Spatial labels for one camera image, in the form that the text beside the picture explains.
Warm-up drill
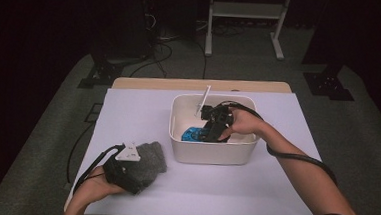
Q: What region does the white metal stand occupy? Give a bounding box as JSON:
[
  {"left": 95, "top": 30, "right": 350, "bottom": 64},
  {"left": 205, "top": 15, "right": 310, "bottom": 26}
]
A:
[{"left": 204, "top": 0, "right": 293, "bottom": 62}]

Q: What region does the person's left hand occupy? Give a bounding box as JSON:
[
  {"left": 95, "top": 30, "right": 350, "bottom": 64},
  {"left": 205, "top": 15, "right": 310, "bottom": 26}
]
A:
[{"left": 73, "top": 172, "right": 129, "bottom": 206}]

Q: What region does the white table cover sheet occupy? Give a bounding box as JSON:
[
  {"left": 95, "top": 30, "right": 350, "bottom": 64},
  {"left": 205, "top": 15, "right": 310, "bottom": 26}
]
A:
[{"left": 66, "top": 79, "right": 328, "bottom": 215}]

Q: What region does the black stand with cross base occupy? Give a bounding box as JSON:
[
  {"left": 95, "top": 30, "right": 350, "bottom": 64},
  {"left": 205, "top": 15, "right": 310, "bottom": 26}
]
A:
[{"left": 76, "top": 52, "right": 126, "bottom": 91}]

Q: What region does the black floor cable beside table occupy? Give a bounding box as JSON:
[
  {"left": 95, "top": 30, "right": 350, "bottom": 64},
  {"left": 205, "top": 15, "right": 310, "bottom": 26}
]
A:
[{"left": 66, "top": 121, "right": 95, "bottom": 186}]

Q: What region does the right hand-held gripper cable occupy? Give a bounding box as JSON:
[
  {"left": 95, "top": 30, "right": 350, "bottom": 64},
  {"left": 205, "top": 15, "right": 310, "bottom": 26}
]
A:
[{"left": 212, "top": 99, "right": 343, "bottom": 187}]

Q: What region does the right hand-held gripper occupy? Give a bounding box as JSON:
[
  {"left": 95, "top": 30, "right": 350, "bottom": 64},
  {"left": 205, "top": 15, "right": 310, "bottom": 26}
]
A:
[{"left": 193, "top": 84, "right": 238, "bottom": 134}]

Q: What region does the blue and black toy car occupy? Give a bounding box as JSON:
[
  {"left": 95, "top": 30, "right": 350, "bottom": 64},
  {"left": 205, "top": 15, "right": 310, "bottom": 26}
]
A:
[{"left": 180, "top": 125, "right": 211, "bottom": 144}]

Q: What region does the wooden table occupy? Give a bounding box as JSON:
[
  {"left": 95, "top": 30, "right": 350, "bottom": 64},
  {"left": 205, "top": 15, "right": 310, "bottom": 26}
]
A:
[{"left": 63, "top": 68, "right": 328, "bottom": 215}]

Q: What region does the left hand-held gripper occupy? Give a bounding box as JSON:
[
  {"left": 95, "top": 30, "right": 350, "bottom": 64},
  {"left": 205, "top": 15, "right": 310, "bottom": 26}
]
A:
[{"left": 101, "top": 140, "right": 151, "bottom": 197}]

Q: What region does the black stand with plate base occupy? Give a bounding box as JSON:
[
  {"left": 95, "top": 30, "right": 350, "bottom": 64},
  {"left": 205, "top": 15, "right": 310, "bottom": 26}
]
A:
[{"left": 301, "top": 62, "right": 357, "bottom": 103}]

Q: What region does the white plastic bin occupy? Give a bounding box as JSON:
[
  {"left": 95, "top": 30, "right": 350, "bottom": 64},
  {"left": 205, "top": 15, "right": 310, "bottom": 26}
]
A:
[{"left": 166, "top": 90, "right": 263, "bottom": 169}]

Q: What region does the person's right hand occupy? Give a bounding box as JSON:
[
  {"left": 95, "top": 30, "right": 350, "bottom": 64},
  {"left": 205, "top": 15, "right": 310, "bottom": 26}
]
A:
[{"left": 217, "top": 105, "right": 271, "bottom": 145}]

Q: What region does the black looped floor cable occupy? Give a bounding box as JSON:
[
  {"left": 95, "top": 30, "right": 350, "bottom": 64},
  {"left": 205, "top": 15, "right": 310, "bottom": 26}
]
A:
[{"left": 128, "top": 40, "right": 175, "bottom": 80}]

